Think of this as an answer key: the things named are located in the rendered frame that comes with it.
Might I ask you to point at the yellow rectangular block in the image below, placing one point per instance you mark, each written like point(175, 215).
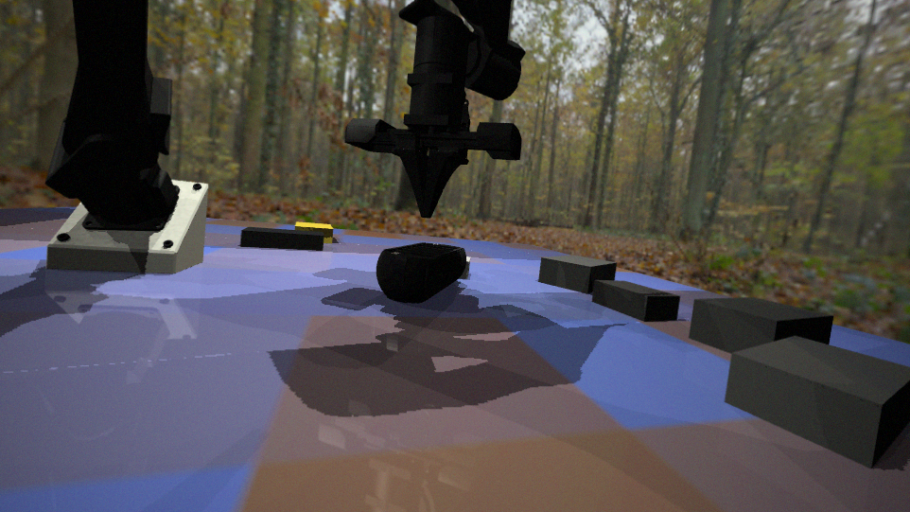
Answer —
point(317, 227)

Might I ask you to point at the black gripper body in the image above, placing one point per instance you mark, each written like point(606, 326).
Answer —
point(437, 98)

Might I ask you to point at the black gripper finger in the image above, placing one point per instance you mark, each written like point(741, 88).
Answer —
point(416, 164)
point(442, 164)

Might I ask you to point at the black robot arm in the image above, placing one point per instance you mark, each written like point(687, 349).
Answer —
point(119, 115)

